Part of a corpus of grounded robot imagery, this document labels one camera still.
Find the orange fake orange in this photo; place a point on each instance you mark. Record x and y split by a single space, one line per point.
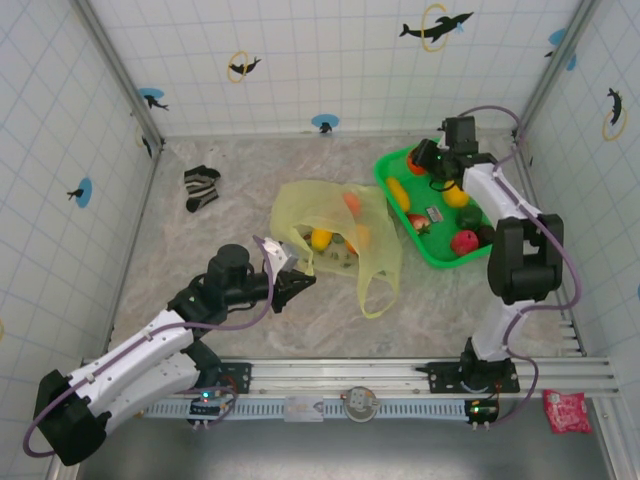
414 166
352 202

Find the yellow fake lemon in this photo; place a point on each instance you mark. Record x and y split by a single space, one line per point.
321 239

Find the red fake strawberry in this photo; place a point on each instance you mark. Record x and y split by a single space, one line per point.
418 222

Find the orange-yellow fake fruit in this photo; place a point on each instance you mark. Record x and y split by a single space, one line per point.
361 237

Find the green plastic basket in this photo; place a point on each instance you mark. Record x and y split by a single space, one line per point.
440 235

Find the yellow plastic bag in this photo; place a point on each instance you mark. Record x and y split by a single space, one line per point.
295 200

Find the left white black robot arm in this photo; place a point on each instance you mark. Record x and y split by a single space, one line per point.
130 365

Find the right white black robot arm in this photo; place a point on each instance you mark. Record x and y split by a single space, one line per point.
495 190

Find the dark green fake avocado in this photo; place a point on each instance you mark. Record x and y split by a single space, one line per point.
470 216

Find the yellow fake banana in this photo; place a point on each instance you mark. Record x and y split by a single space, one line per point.
398 194

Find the dark fake mangosteen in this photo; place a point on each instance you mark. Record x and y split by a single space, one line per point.
485 235

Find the red fake pomegranate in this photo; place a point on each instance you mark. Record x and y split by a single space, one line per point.
464 242

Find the small grey label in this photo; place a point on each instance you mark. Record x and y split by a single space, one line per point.
434 213

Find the black white striped sock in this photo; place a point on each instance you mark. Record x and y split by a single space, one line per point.
200 182

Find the grey plastic card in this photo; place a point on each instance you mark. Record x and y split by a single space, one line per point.
302 410

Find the small circuit board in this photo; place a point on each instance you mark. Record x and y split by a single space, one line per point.
480 411
202 407

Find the round silver disc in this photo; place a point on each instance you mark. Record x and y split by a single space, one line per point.
359 410

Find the blue circle penguin sticker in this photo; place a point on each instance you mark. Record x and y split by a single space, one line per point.
325 120

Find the blue whale sticker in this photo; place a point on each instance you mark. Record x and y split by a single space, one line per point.
557 36

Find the blue oval fish sticker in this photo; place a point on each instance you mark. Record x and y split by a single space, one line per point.
84 190

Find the blue circle shark sticker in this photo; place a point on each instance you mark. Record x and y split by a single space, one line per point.
150 95

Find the red snack packet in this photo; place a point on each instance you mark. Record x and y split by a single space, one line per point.
567 412

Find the aluminium table side rail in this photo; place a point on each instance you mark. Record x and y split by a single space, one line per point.
530 175
142 200

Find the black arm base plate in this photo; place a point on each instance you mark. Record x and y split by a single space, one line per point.
442 375
240 375

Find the aluminium mounting rail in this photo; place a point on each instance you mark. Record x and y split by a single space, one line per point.
350 372

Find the aluminium frame post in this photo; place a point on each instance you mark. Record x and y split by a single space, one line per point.
121 75
550 75

